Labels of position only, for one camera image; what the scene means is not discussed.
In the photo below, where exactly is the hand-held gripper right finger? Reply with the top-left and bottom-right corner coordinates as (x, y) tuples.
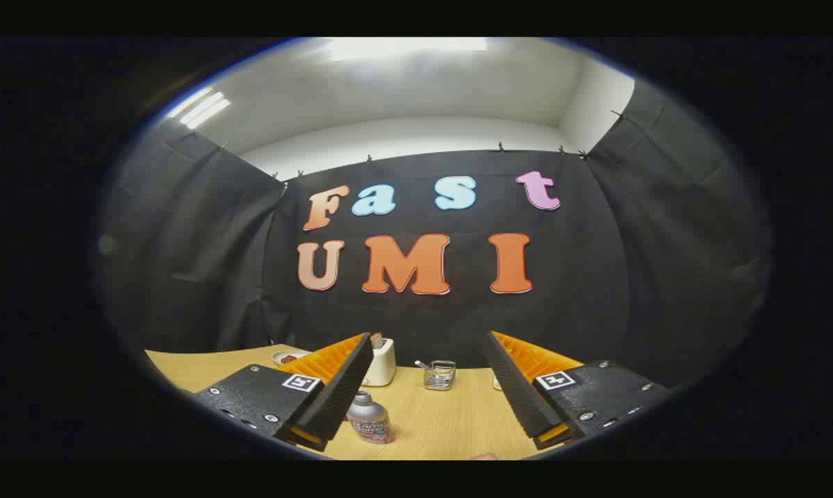
(484, 331), (671, 452)

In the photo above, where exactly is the wooden table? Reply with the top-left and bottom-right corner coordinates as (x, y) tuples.
(145, 344), (583, 461)

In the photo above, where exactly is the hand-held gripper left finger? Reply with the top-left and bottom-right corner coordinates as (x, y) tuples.
(192, 332), (376, 454)

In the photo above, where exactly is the white toaster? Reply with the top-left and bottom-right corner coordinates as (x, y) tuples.
(361, 335), (397, 387)

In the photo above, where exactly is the metal wire basket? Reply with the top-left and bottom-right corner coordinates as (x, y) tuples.
(415, 360), (457, 391)

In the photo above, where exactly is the silver juice bottle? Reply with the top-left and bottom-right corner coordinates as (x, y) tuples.
(346, 390), (395, 445)

